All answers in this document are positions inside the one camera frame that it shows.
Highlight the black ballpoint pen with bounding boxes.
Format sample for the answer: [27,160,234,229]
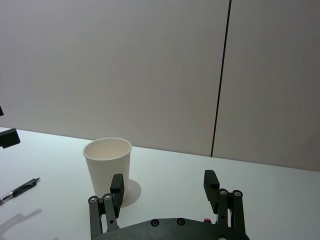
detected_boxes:
[0,177,41,207]

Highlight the white paper cup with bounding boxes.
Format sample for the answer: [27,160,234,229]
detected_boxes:
[83,137,133,207]

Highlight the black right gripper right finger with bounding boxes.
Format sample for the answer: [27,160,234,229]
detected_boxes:
[203,169,247,236]

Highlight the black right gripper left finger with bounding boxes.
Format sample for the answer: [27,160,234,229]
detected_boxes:
[87,173,125,238]

